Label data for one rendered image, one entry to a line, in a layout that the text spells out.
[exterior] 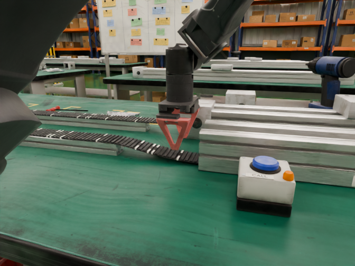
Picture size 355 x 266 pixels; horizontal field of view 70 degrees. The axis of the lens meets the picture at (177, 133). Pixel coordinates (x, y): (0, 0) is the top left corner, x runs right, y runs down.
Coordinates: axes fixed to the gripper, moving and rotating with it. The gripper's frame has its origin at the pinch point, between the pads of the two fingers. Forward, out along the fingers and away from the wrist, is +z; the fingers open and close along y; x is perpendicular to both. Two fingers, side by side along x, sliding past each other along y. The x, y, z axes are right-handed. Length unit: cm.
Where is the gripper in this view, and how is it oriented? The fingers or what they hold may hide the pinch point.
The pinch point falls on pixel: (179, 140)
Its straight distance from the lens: 57.0
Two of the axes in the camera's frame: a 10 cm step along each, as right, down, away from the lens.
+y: 2.6, -3.0, 9.2
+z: 0.0, 9.5, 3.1
